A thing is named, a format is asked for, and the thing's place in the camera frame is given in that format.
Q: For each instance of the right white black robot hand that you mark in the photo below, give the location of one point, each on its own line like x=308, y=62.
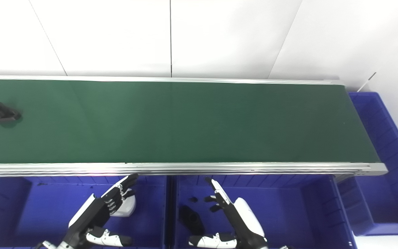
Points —
x=247, y=218

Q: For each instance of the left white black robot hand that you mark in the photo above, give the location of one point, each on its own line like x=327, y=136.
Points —
x=95, y=211

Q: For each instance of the black flanged metal part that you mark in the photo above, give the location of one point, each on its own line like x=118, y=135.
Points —
x=0, y=112

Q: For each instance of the white round plastic part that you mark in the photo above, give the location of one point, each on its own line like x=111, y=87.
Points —
x=127, y=208

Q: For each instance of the blue plastic bin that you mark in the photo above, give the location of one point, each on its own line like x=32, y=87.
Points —
x=288, y=214
x=29, y=214
x=392, y=193

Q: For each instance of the large black part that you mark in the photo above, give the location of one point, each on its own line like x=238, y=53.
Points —
x=192, y=219

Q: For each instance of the green conveyor belt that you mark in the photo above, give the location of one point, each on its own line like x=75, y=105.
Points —
x=185, y=121
x=219, y=168

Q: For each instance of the small black part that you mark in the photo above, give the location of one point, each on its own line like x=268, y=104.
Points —
x=193, y=199

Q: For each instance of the thin white black rod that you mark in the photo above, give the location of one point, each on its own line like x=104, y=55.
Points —
x=366, y=81

